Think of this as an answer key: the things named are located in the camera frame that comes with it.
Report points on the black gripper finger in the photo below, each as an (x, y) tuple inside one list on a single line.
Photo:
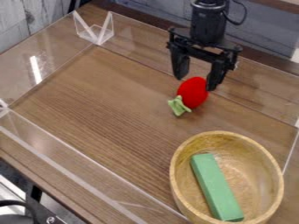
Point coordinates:
[(219, 69), (181, 62)]

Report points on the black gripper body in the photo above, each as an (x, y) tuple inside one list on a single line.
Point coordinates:
[(207, 52)]

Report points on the red toy strawberry green stem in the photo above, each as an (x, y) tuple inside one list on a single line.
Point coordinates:
[(191, 95)]

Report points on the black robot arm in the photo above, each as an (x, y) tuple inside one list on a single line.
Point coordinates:
[(203, 42)]

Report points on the green rectangular block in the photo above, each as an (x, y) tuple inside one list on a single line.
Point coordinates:
[(222, 201)]

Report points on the wooden bowl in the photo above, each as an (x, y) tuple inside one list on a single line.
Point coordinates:
[(251, 171)]

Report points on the black metal stand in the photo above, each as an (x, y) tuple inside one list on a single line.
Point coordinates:
[(44, 215)]

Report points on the clear acrylic enclosure wall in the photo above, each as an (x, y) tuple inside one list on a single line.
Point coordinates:
[(87, 128)]

